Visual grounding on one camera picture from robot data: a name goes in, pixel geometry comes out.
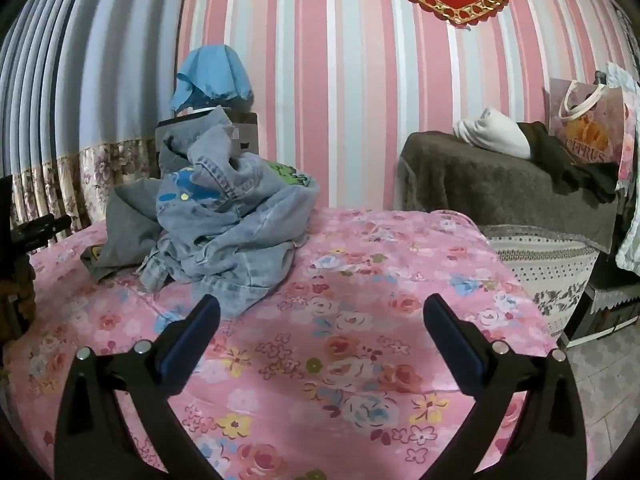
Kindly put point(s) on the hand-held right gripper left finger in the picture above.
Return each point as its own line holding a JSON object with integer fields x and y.
{"x": 192, "y": 337}

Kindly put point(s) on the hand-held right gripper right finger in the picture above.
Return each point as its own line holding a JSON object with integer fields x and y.
{"x": 457, "y": 340}

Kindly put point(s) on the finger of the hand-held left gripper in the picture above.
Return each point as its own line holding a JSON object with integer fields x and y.
{"x": 42, "y": 230}

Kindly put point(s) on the light blue denim jacket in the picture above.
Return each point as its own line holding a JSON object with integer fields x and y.
{"x": 230, "y": 230}

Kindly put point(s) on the grey garment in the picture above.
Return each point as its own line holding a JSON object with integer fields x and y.
{"x": 125, "y": 230}

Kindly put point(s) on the patterned beige sofa cover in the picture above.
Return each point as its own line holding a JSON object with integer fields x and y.
{"x": 545, "y": 270}

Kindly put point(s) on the striped curtain with floral hem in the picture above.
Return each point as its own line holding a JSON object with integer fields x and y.
{"x": 65, "y": 85}

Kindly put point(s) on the dark cabinet with lace cover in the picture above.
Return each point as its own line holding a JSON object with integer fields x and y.
{"x": 610, "y": 310}

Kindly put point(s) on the brown blanket covered furniture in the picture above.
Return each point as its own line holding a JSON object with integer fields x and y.
{"x": 475, "y": 180}

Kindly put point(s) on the black cloth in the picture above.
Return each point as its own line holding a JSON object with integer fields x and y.
{"x": 570, "y": 170}

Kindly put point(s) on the white lace cloth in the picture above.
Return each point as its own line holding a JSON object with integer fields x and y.
{"x": 630, "y": 230}

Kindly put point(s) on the white folded cloth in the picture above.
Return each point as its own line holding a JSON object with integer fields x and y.
{"x": 495, "y": 132}

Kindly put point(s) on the grey brown box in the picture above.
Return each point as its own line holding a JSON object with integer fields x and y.
{"x": 245, "y": 132}

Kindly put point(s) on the light blue cloth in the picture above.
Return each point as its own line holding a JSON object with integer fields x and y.
{"x": 215, "y": 72}

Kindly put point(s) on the pink floral gift bag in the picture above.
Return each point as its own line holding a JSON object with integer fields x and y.
{"x": 585, "y": 125}

